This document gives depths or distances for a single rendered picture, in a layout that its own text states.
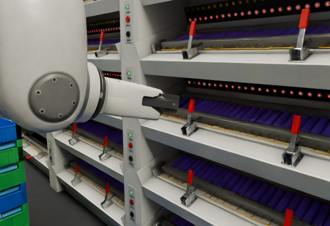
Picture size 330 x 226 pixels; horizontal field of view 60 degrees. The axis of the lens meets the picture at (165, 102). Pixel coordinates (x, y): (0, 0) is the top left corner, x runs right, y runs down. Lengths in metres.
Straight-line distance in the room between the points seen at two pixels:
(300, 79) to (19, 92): 0.45
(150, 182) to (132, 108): 0.55
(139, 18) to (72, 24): 0.58
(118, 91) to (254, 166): 0.36
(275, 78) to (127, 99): 0.30
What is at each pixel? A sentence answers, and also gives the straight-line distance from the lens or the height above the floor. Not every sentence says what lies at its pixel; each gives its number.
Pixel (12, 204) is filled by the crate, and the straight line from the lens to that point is 1.18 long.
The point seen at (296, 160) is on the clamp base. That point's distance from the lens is 0.60.
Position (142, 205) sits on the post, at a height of 0.22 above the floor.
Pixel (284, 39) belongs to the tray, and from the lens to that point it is 0.63.
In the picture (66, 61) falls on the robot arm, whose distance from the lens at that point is 0.27.
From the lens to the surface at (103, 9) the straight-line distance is 1.03.
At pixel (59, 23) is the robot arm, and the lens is 0.27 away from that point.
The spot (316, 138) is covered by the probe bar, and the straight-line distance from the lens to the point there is 0.63.
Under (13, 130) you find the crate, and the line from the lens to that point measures 1.11.
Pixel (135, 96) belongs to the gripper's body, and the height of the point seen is 0.64.
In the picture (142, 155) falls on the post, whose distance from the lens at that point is 0.90.
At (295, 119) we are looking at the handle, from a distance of 0.59.
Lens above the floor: 0.69
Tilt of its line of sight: 10 degrees down
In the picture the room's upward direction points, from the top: straight up
